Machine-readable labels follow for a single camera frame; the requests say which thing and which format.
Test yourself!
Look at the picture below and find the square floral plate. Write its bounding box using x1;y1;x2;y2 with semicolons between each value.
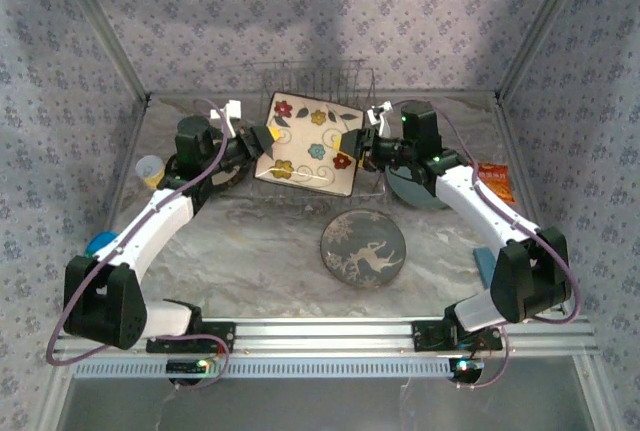
253;91;364;198

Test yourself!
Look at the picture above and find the round cream plate dark rim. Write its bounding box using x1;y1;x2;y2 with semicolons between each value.
164;151;251;191

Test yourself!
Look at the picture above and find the plain light blue round plate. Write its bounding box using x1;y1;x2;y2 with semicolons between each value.
384;160;451;211

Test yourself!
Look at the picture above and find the round deer print plate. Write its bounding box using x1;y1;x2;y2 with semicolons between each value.
319;209;407;288

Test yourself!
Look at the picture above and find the yellow cup with white lid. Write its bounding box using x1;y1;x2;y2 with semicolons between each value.
134;154;166;190

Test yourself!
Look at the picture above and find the red orange snack packet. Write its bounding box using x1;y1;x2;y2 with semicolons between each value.
474;163;516;205

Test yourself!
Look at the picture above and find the blue round lid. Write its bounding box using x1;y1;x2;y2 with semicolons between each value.
84;231;119;258

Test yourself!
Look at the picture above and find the blue rectangular sponge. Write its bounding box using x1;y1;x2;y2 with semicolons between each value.
472;246;499;288

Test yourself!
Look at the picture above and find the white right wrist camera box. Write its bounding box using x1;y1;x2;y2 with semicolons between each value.
366;100;395;136

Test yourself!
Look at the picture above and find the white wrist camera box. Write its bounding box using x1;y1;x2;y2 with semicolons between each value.
366;100;395;136
209;99;245;138

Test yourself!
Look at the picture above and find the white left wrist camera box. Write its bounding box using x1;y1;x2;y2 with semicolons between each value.
209;99;245;138

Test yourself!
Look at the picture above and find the wire dish rack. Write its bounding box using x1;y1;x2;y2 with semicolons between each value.
252;60;389;200

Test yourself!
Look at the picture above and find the aluminium frame post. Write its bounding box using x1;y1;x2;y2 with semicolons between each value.
49;0;152;102
497;0;596;100

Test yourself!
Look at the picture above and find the aluminium mounting rail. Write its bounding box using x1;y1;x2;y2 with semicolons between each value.
52;317;599;357

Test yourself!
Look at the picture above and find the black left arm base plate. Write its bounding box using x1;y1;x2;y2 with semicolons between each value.
145;321;237;354

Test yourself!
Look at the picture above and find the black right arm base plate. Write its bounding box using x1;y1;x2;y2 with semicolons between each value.
412;320;504;352

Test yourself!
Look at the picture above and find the white slotted cable duct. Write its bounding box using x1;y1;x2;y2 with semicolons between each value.
72;356;456;380

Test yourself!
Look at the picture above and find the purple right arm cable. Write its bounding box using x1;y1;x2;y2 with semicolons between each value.
392;99;584;391

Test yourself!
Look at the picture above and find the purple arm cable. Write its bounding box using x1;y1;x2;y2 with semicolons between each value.
392;99;584;391
45;98;232;392

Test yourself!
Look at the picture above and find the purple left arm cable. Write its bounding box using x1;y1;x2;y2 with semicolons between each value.
45;98;232;392

